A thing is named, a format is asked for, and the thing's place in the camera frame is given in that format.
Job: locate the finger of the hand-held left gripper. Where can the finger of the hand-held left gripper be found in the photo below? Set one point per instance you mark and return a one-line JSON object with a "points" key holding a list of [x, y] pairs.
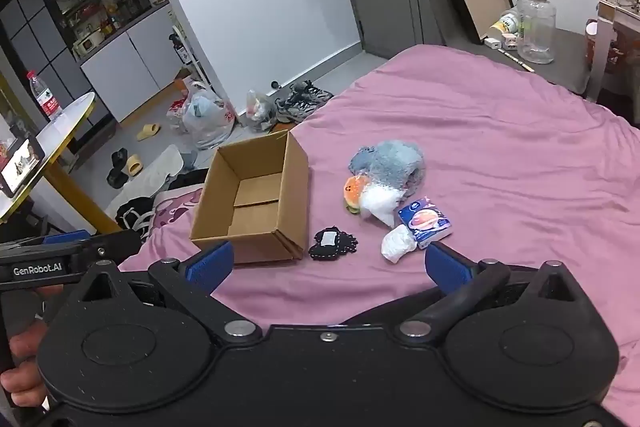
{"points": [[65, 237], [117, 244]]}

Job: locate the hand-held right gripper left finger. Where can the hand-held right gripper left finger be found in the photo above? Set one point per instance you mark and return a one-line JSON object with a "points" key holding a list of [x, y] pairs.
{"points": [[210, 264]]}

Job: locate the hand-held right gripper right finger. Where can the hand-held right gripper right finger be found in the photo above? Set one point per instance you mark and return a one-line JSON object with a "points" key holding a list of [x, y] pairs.
{"points": [[447, 264]]}

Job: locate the blue tissue pack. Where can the blue tissue pack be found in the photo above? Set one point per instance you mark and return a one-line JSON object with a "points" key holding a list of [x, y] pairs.
{"points": [[425, 222]]}

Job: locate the small white packet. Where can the small white packet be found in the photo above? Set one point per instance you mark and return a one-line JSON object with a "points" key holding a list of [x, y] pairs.
{"points": [[397, 244]]}

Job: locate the brown cardboard box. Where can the brown cardboard box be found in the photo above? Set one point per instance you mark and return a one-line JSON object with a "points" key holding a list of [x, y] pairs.
{"points": [[250, 202]]}

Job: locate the white fluffy item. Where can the white fluffy item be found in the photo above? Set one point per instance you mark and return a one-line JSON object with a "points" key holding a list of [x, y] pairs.
{"points": [[377, 204]]}

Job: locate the black patch with white label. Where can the black patch with white label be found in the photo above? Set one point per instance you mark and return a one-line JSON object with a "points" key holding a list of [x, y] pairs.
{"points": [[347, 243]]}

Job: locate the grey plush toy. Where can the grey plush toy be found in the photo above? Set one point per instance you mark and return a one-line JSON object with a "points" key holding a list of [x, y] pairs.
{"points": [[395, 162]]}

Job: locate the burger plush toy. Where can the burger plush toy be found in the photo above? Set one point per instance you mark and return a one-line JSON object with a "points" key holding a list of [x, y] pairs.
{"points": [[354, 192]]}

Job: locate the person's left hand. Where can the person's left hand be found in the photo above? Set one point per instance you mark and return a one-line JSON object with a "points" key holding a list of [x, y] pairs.
{"points": [[22, 357]]}

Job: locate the black bag with white print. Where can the black bag with white print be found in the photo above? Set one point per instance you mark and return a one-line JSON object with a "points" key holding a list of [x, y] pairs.
{"points": [[132, 214]]}

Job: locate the black slipper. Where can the black slipper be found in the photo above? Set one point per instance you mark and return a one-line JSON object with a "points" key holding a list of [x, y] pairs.
{"points": [[120, 157], [117, 178]]}

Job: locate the pink printed pillow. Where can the pink printed pillow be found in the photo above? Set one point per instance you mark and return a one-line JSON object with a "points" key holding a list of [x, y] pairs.
{"points": [[177, 204]]}

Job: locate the yellow slipper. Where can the yellow slipper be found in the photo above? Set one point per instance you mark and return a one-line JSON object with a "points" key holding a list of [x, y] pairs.
{"points": [[148, 132], [134, 166]]}

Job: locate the white floor cloth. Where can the white floor cloth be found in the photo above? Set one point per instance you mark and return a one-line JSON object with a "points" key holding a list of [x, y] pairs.
{"points": [[160, 167]]}

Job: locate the dark cloth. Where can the dark cloth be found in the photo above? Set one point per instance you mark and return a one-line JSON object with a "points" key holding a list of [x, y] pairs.
{"points": [[190, 178]]}

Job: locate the round white table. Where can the round white table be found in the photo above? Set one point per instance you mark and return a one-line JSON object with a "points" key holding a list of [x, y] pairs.
{"points": [[60, 132]]}

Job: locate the red label water bottle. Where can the red label water bottle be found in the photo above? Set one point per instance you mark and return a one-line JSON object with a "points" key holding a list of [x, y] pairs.
{"points": [[45, 99]]}

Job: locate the white plastic bag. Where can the white plastic bag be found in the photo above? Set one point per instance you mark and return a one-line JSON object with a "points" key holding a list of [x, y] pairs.
{"points": [[205, 117]]}

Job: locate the clear plastic bag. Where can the clear plastic bag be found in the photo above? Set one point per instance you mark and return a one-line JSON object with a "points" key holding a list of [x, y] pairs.
{"points": [[257, 107]]}

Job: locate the grey sneaker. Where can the grey sneaker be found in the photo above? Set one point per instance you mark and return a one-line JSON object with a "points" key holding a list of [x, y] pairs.
{"points": [[312, 92], [297, 111]]}

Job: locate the white kitchen cabinet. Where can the white kitchen cabinet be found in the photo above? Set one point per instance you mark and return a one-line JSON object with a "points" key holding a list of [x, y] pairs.
{"points": [[130, 62]]}

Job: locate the white small appliance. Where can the white small appliance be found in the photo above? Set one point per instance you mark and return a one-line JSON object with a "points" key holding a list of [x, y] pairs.
{"points": [[87, 44]]}

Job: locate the dark panelled cabinet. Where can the dark panelled cabinet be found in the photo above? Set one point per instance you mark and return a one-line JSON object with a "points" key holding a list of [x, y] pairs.
{"points": [[30, 37]]}

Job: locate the spray bottle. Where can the spray bottle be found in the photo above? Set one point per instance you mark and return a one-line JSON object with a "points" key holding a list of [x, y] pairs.
{"points": [[181, 49]]}

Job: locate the small white box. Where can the small white box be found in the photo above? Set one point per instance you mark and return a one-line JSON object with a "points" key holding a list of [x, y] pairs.
{"points": [[492, 42], [511, 42]]}

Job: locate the dark low table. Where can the dark low table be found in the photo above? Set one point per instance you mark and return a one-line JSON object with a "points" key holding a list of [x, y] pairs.
{"points": [[565, 67]]}

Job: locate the large clear water jug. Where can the large clear water jug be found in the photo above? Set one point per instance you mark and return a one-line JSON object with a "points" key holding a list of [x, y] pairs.
{"points": [[535, 32]]}

